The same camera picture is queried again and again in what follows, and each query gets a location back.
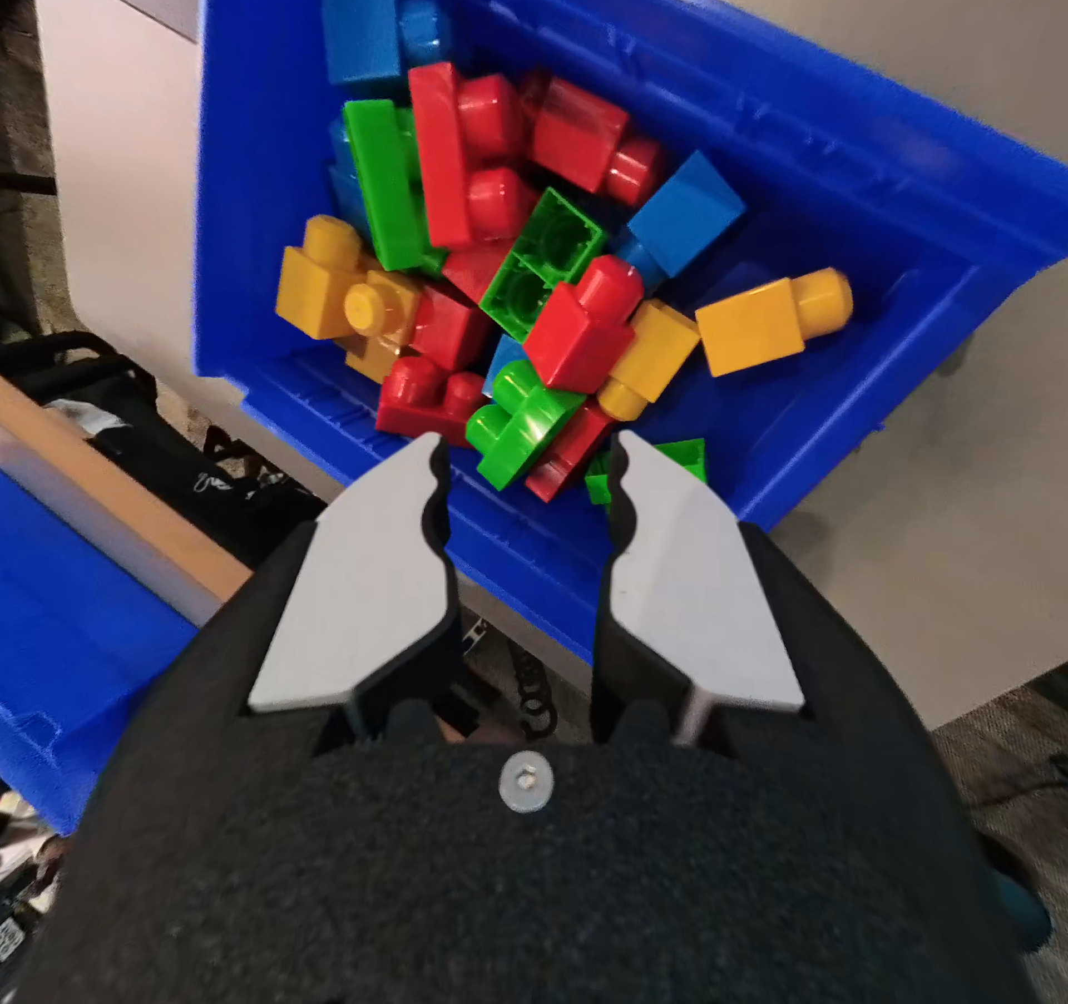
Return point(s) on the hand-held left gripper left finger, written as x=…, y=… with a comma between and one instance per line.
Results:
x=359, y=587

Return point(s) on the pile of toy blocks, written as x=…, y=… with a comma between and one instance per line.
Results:
x=442, y=153

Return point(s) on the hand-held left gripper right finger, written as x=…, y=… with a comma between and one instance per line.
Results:
x=692, y=595

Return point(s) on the black bag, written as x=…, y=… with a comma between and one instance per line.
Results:
x=167, y=453

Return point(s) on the green two-stud toy block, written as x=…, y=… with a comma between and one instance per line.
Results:
x=521, y=428

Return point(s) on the wooden board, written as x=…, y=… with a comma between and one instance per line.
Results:
x=125, y=512

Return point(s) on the blue plastic bin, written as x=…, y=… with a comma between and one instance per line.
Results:
x=75, y=645
x=834, y=170

